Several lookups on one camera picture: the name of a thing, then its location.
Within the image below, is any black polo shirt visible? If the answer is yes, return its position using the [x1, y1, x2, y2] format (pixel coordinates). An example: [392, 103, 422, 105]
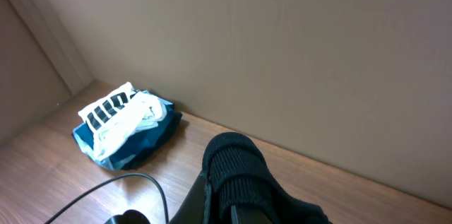
[169, 131, 333, 224]

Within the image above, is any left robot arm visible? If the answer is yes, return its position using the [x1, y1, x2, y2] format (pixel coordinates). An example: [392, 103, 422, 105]
[105, 209, 150, 224]

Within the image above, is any blue folded garment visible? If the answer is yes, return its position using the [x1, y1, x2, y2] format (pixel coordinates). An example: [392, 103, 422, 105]
[72, 98, 182, 170]

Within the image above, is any white black striped shirt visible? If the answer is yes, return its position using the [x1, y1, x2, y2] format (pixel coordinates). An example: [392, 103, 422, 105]
[73, 82, 168, 163]

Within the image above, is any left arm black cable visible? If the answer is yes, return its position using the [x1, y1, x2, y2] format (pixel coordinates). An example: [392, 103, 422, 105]
[44, 172, 170, 224]

